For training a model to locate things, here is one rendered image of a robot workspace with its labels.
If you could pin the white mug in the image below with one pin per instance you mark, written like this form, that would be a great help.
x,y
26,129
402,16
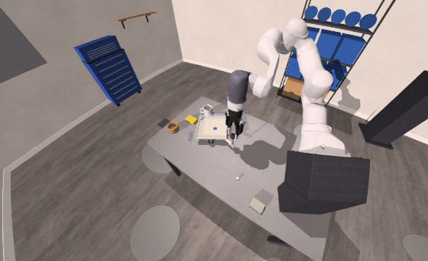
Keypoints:
x,y
208,109

